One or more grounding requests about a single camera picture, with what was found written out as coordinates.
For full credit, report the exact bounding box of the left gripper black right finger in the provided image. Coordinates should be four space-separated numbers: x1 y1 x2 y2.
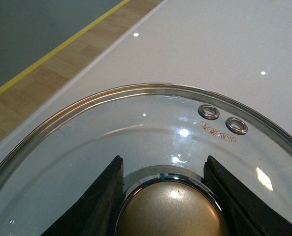
203 155 292 236

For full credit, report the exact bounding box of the glass pot lid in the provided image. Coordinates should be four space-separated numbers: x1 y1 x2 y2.
0 84 292 236

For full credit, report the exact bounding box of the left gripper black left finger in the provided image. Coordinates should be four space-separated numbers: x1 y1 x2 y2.
43 155 124 236

